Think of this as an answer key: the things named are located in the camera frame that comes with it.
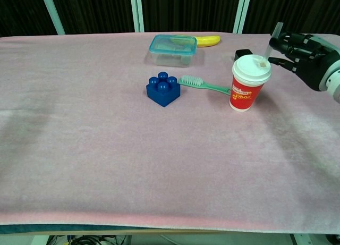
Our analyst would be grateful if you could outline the red paper cup white lid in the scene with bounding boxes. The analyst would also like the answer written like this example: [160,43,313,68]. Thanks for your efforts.
[229,54,272,112]

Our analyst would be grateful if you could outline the pink tablecloth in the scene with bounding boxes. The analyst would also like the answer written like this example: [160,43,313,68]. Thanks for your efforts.
[0,32,340,235]

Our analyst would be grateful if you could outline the white frame post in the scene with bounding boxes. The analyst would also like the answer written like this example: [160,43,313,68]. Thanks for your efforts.
[39,0,66,35]
[233,0,253,35]
[129,0,145,33]

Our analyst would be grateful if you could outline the black box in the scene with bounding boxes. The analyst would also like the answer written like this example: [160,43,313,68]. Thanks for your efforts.
[234,49,252,62]

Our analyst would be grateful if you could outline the clear container blue lid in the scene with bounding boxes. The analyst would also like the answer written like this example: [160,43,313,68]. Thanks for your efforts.
[148,34,198,67]

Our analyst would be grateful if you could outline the blue building block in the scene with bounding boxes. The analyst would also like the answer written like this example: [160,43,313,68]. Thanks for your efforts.
[146,71,181,107]

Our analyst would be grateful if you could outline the green brush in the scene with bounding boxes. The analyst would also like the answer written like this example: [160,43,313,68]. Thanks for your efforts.
[177,74,232,96]

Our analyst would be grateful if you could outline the yellow banana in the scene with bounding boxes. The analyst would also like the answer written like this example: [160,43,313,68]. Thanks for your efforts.
[193,35,221,48]

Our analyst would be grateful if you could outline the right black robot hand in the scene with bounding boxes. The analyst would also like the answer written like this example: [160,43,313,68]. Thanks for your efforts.
[268,31,340,92]

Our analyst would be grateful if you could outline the black floor cables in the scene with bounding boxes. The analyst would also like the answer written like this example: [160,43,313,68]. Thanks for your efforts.
[47,234,131,245]

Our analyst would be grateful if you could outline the black curtain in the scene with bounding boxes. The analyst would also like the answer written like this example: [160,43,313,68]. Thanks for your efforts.
[0,0,340,38]

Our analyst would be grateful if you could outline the clear plastic straw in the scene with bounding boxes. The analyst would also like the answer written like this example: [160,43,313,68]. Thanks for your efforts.
[261,21,284,66]

